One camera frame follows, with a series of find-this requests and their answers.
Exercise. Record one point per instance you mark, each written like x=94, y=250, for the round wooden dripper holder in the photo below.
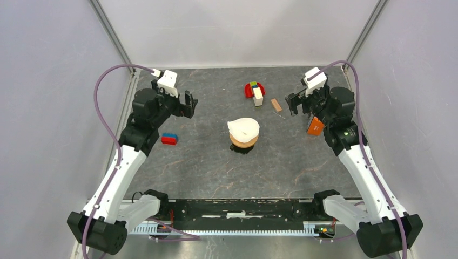
x=240, y=144

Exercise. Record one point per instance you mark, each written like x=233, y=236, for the white paper coffee filter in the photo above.
x=243, y=129

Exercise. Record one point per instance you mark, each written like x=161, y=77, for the small wooden block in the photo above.
x=276, y=105

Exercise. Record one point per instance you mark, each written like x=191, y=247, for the white toothed cable rail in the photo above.
x=305, y=229

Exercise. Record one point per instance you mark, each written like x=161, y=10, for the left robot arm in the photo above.
x=101, y=224

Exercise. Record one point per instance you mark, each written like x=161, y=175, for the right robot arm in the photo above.
x=384, y=227

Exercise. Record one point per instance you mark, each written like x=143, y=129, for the red and blue block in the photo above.
x=169, y=139

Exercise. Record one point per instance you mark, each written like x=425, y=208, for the orange coffee filter box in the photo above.
x=314, y=126

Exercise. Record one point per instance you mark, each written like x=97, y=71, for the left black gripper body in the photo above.
x=172, y=104

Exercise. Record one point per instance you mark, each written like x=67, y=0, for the black coffee server base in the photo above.
x=241, y=150

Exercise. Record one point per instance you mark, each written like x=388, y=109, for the white stacked block tower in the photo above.
x=258, y=97

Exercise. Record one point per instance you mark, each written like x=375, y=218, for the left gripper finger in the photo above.
x=187, y=112
x=190, y=101

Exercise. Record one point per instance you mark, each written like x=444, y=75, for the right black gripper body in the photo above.
x=316, y=102

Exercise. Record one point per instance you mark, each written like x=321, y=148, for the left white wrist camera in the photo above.
x=168, y=82

